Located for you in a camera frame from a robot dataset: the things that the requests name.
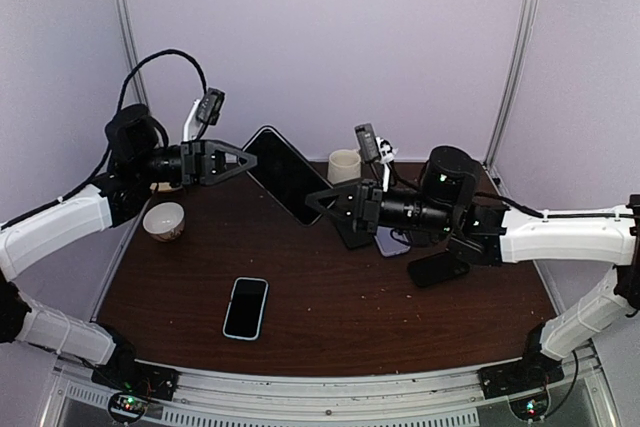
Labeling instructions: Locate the cream textured mug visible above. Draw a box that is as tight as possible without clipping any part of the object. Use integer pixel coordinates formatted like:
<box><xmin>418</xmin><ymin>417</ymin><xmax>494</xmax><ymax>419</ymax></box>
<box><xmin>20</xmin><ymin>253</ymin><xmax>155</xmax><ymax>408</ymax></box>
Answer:
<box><xmin>327</xmin><ymin>149</ymin><xmax>361</xmax><ymax>184</ymax></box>

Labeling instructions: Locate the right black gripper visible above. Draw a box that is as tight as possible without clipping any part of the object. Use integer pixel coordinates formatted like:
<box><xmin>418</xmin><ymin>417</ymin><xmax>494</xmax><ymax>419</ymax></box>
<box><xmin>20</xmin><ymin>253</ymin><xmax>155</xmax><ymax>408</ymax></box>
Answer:
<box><xmin>306</xmin><ymin>177</ymin><xmax>457</xmax><ymax>237</ymax></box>

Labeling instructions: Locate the aluminium corner post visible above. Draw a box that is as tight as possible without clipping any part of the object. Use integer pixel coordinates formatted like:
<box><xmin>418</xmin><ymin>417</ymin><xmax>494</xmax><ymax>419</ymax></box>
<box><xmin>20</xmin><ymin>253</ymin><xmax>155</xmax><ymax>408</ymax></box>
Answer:
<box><xmin>484</xmin><ymin>0</ymin><xmax>539</xmax><ymax>171</ymax></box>
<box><xmin>104</xmin><ymin>0</ymin><xmax>149</xmax><ymax>103</ymax></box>

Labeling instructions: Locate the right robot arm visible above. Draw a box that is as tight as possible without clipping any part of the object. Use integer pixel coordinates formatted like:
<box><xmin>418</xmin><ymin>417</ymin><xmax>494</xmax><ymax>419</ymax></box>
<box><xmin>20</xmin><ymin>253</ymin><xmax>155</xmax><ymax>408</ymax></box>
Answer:
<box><xmin>305</xmin><ymin>146</ymin><xmax>639</xmax><ymax>389</ymax></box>

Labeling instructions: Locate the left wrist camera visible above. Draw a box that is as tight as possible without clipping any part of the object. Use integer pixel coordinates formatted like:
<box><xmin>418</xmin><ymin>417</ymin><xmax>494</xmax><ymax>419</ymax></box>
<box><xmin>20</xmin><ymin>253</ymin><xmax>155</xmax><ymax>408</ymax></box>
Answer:
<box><xmin>182</xmin><ymin>88</ymin><xmax>226</xmax><ymax>141</ymax></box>

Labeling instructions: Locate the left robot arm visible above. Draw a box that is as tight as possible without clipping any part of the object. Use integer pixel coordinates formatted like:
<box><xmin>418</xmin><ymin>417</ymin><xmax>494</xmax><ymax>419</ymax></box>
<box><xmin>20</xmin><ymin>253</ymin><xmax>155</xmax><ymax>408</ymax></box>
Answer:
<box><xmin>1</xmin><ymin>104</ymin><xmax>257</xmax><ymax>391</ymax></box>

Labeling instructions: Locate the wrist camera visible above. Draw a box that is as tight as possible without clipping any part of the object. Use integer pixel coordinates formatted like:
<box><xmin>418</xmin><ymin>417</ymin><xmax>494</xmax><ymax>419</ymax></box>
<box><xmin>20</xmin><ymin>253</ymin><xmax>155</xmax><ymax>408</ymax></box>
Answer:
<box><xmin>182</xmin><ymin>88</ymin><xmax>226</xmax><ymax>141</ymax></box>
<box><xmin>354</xmin><ymin>123</ymin><xmax>397</xmax><ymax>192</ymax></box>

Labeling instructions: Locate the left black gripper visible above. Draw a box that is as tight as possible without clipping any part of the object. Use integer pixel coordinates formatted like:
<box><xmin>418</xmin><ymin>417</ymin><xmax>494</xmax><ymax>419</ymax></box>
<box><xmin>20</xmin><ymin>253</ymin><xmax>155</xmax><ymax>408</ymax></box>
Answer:
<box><xmin>133</xmin><ymin>138</ymin><xmax>259</xmax><ymax>186</ymax></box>

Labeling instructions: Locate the black phone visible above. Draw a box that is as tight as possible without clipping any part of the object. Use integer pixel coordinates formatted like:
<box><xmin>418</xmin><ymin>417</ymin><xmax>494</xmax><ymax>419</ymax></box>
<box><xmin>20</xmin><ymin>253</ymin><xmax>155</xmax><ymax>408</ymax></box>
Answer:
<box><xmin>243</xmin><ymin>125</ymin><xmax>331</xmax><ymax>227</ymax></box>
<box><xmin>334</xmin><ymin>223</ymin><xmax>374</xmax><ymax>250</ymax></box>

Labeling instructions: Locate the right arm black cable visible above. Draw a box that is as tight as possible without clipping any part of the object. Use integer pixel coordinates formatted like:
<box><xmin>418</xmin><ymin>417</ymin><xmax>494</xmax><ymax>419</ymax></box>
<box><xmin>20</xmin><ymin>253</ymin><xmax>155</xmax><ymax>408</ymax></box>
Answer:
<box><xmin>474</xmin><ymin>191</ymin><xmax>640</xmax><ymax>222</ymax></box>

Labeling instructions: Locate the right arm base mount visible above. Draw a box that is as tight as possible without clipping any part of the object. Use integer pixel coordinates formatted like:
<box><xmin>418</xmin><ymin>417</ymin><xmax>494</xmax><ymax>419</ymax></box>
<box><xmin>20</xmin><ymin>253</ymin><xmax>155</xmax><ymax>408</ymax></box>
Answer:
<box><xmin>478</xmin><ymin>359</ymin><xmax>565</xmax><ymax>399</ymax></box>

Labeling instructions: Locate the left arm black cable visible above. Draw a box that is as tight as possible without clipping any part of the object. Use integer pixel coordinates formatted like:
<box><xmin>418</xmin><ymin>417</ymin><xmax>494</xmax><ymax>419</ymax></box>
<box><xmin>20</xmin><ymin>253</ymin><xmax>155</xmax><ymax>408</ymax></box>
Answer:
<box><xmin>0</xmin><ymin>49</ymin><xmax>210</xmax><ymax>228</ymax></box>

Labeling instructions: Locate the phone in light-blue case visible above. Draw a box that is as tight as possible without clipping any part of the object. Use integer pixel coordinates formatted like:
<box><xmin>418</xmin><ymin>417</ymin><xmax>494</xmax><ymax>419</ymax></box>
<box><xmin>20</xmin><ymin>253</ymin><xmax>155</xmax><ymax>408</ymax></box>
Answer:
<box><xmin>222</xmin><ymin>277</ymin><xmax>269</xmax><ymax>341</ymax></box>

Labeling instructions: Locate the lilac silicone phone case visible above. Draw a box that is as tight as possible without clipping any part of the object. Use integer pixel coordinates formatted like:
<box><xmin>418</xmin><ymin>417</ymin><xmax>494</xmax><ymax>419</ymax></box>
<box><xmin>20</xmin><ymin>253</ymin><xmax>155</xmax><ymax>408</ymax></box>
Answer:
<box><xmin>374</xmin><ymin>226</ymin><xmax>411</xmax><ymax>258</ymax></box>

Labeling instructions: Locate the white patterned bowl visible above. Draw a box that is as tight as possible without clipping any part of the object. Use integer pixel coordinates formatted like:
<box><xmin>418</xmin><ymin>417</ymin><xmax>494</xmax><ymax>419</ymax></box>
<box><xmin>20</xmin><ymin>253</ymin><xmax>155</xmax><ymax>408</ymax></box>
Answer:
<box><xmin>142</xmin><ymin>202</ymin><xmax>185</xmax><ymax>242</ymax></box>

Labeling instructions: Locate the left aluminium corner post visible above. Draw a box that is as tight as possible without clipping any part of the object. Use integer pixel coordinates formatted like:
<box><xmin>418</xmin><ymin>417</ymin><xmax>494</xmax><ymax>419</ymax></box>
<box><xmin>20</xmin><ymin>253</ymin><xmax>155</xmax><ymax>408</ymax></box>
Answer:
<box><xmin>104</xmin><ymin>0</ymin><xmax>149</xmax><ymax>103</ymax></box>

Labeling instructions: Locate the right aluminium corner post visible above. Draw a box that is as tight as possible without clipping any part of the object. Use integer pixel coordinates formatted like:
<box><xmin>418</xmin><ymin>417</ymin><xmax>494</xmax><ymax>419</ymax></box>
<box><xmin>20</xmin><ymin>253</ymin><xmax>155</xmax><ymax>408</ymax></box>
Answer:
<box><xmin>484</xmin><ymin>0</ymin><xmax>539</xmax><ymax>171</ymax></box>

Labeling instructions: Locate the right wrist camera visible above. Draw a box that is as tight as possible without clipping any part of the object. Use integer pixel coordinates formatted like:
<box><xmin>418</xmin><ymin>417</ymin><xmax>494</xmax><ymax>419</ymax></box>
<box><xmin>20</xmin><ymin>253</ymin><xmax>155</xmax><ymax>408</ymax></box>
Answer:
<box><xmin>354</xmin><ymin>123</ymin><xmax>397</xmax><ymax>192</ymax></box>

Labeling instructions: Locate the beige ceramic plate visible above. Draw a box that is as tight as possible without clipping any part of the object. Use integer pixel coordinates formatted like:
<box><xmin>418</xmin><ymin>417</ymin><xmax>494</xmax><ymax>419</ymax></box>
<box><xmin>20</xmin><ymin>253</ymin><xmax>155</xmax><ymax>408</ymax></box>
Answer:
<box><xmin>151</xmin><ymin>183</ymin><xmax>181</xmax><ymax>193</ymax></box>

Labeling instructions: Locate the black phone case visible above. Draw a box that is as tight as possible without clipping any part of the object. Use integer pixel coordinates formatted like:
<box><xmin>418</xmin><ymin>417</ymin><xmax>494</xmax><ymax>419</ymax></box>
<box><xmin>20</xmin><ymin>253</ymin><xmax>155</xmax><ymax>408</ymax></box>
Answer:
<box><xmin>407</xmin><ymin>252</ymin><xmax>471</xmax><ymax>288</ymax></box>

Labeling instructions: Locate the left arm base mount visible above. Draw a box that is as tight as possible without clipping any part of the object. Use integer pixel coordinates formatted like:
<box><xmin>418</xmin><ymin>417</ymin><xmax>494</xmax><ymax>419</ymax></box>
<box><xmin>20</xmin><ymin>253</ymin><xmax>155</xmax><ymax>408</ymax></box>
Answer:
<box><xmin>91</xmin><ymin>363</ymin><xmax>179</xmax><ymax>401</ymax></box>

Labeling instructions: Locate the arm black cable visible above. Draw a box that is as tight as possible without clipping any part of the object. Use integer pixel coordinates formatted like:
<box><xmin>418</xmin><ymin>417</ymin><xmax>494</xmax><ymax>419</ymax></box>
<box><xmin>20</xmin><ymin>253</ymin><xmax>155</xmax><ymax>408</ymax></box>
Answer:
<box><xmin>474</xmin><ymin>191</ymin><xmax>640</xmax><ymax>222</ymax></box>
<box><xmin>0</xmin><ymin>49</ymin><xmax>210</xmax><ymax>228</ymax></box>

